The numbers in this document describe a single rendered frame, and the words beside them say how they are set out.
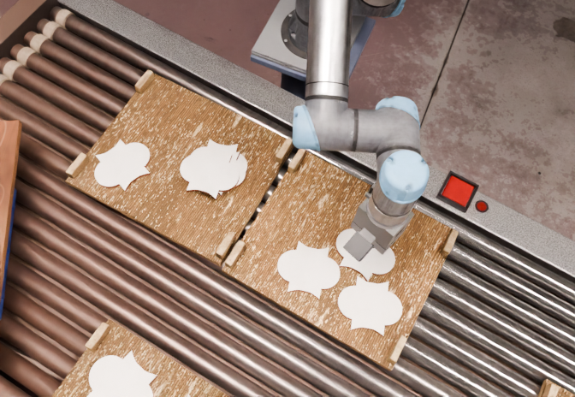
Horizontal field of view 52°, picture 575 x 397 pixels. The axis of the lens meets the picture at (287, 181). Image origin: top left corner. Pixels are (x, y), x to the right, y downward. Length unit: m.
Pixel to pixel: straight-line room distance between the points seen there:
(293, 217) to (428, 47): 1.70
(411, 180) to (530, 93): 1.99
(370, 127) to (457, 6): 2.13
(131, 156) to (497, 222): 0.86
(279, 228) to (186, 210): 0.21
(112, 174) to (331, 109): 0.60
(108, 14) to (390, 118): 0.94
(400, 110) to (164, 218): 0.60
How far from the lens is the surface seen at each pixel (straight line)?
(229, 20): 2.86
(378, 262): 1.31
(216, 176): 1.34
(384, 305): 1.28
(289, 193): 1.35
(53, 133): 1.52
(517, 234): 1.46
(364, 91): 2.67
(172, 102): 1.48
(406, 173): 0.95
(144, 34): 1.64
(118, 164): 1.41
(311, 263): 1.28
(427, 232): 1.37
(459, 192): 1.44
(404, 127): 1.01
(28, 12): 1.72
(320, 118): 1.00
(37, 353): 1.34
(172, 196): 1.36
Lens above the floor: 2.17
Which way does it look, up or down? 64 degrees down
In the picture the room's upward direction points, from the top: 6 degrees clockwise
